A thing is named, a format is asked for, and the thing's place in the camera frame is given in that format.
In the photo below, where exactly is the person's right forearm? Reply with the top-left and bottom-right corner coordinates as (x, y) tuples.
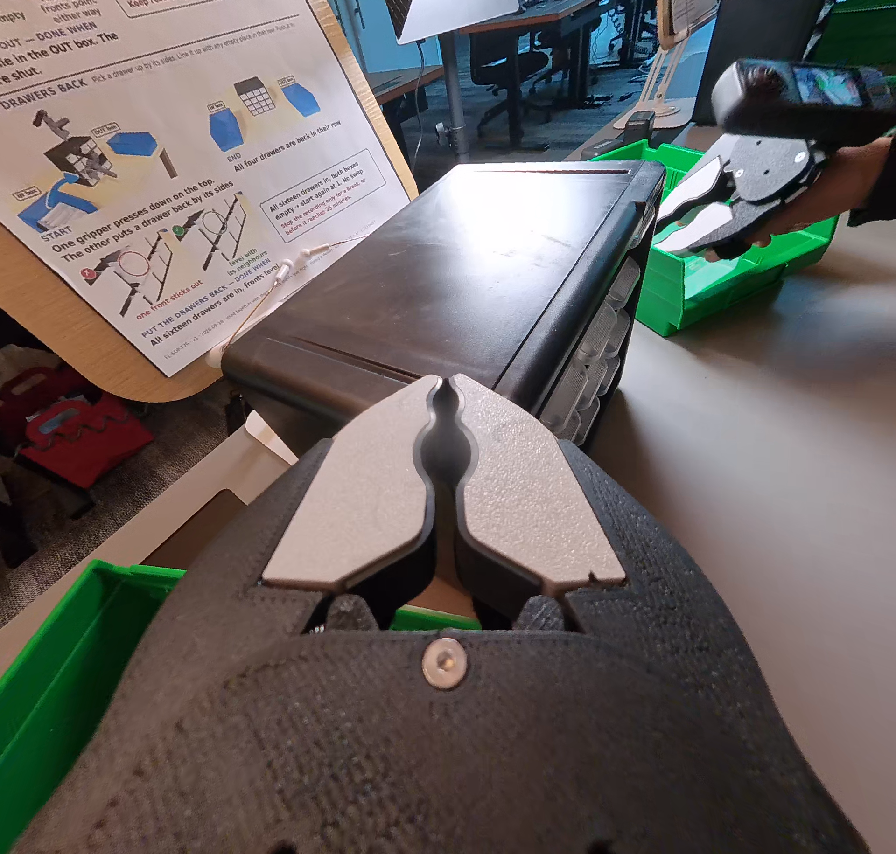
(847, 119), (896, 229)

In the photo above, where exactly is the white instruction sheet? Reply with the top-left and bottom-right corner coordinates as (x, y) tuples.
(0, 0), (414, 378)

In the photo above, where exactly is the grey light stand pole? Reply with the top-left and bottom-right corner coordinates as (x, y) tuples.
(435, 28), (471, 162)

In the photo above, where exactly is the pale desk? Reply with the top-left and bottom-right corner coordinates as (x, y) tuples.
(0, 221), (896, 854)

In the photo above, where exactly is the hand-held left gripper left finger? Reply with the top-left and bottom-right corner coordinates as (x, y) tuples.
(260, 375), (443, 624)

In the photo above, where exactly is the white stand base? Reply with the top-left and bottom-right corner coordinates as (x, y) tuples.
(241, 410), (302, 466)

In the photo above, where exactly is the long office table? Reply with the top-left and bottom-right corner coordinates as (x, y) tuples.
(458, 0), (617, 148)

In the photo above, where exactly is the green plastic bin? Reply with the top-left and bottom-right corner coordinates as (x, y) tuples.
(588, 139), (841, 337)
(812, 0), (896, 68)
(0, 559), (484, 802)

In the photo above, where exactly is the set of clear drawers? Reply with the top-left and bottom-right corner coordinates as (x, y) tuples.
(539, 256), (641, 445)

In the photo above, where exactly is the red bag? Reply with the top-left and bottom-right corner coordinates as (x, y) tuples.
(0, 368), (95, 442)
(17, 396), (155, 489)

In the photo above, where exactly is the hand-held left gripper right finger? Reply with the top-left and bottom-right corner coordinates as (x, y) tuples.
(451, 373), (629, 617)

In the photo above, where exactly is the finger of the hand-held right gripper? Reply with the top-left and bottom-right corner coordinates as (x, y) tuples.
(654, 137), (737, 230)
(660, 201), (772, 255)

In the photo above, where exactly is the black office chair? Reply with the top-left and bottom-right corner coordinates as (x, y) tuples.
(469, 28), (554, 126)

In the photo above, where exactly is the instruction sheet on board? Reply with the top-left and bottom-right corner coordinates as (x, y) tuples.
(0, 0), (414, 405)

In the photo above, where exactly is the wooden stand with sheet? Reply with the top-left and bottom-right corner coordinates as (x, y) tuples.
(616, 0), (723, 131)

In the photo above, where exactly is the black drawer cabinet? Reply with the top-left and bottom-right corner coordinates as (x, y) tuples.
(693, 0), (830, 127)
(220, 161), (666, 452)

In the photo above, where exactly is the elastic cord with white toggles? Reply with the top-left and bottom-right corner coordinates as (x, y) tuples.
(220, 237), (379, 351)

